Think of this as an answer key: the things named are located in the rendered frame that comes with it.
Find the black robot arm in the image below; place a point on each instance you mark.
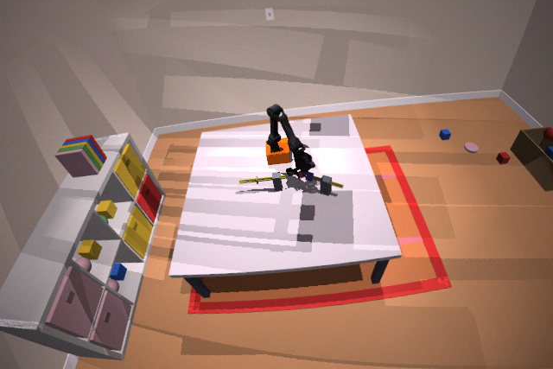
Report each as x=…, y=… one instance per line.
x=294, y=142

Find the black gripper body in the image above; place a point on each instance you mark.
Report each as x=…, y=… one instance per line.
x=291, y=171

